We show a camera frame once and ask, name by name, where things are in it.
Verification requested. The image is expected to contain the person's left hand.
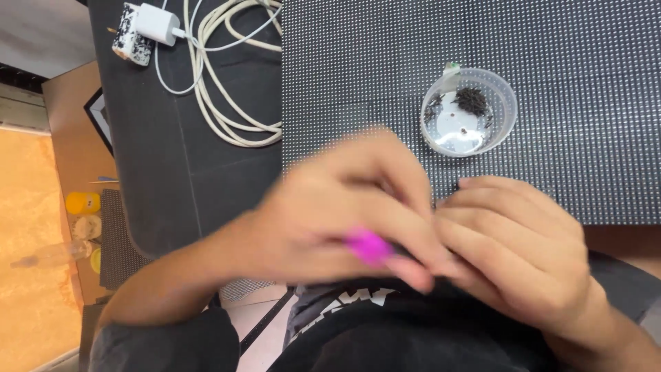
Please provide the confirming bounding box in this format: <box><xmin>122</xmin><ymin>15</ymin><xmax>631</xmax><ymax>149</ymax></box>
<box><xmin>256</xmin><ymin>127</ymin><xmax>460</xmax><ymax>295</ymax></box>

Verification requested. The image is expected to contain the person's right hand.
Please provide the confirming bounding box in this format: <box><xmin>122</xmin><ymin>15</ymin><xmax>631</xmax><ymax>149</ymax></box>
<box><xmin>433</xmin><ymin>176</ymin><xmax>595</xmax><ymax>331</ymax></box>

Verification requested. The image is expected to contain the pink handled tool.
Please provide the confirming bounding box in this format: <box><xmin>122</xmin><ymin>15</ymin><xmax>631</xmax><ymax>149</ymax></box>
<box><xmin>343</xmin><ymin>227</ymin><xmax>409</xmax><ymax>267</ymax></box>

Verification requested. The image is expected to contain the person's black printed shirt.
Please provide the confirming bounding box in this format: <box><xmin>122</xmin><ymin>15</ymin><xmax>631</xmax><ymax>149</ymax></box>
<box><xmin>88</xmin><ymin>276</ymin><xmax>564</xmax><ymax>372</ymax></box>

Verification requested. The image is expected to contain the clear plastic container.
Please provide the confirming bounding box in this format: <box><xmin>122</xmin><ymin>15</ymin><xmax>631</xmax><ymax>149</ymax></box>
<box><xmin>420</xmin><ymin>68</ymin><xmax>518</xmax><ymax>158</ymax></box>

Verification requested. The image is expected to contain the pile of small black screws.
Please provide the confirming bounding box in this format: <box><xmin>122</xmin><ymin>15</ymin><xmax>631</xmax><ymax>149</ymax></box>
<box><xmin>424</xmin><ymin>87</ymin><xmax>494</xmax><ymax>125</ymax></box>

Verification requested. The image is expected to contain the black LED matrix panel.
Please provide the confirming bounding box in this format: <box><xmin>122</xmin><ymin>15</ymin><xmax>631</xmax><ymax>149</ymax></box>
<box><xmin>281</xmin><ymin>0</ymin><xmax>661</xmax><ymax>226</ymax></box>

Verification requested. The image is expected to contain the black rubber work mat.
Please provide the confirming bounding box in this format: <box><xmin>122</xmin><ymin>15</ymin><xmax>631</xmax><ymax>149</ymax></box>
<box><xmin>87</xmin><ymin>0</ymin><xmax>284</xmax><ymax>259</ymax></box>

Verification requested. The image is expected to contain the small black LED panel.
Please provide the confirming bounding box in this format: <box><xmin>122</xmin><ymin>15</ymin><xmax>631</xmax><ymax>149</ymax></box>
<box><xmin>99</xmin><ymin>188</ymin><xmax>156</xmax><ymax>291</ymax></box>

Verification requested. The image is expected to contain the white charger adapter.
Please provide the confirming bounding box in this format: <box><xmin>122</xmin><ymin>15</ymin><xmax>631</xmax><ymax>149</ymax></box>
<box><xmin>135</xmin><ymin>2</ymin><xmax>187</xmax><ymax>47</ymax></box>

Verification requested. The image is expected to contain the black framed board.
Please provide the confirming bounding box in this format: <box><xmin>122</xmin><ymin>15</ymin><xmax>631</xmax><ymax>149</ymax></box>
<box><xmin>84</xmin><ymin>88</ymin><xmax>115</xmax><ymax>156</ymax></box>

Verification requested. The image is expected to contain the yellow plastic cap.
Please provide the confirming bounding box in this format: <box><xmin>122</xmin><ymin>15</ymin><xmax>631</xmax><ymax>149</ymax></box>
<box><xmin>65</xmin><ymin>192</ymin><xmax>101</xmax><ymax>216</ymax></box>

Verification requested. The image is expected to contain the white block with black specks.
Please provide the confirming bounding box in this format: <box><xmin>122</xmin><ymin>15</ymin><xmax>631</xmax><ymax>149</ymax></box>
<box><xmin>112</xmin><ymin>2</ymin><xmax>156</xmax><ymax>67</ymax></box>

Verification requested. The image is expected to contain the clear plastic bottle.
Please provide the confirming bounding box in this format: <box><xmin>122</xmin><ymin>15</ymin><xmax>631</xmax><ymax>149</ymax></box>
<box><xmin>10</xmin><ymin>240</ymin><xmax>94</xmax><ymax>269</ymax></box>

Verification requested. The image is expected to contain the thick cream coiled cable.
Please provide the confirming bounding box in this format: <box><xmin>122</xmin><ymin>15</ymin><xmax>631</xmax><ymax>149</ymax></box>
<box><xmin>183</xmin><ymin>0</ymin><xmax>283</xmax><ymax>148</ymax></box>

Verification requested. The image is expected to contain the thin white charging cable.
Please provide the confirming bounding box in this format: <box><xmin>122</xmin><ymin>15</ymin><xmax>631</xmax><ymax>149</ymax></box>
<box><xmin>154</xmin><ymin>0</ymin><xmax>283</xmax><ymax>96</ymax></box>

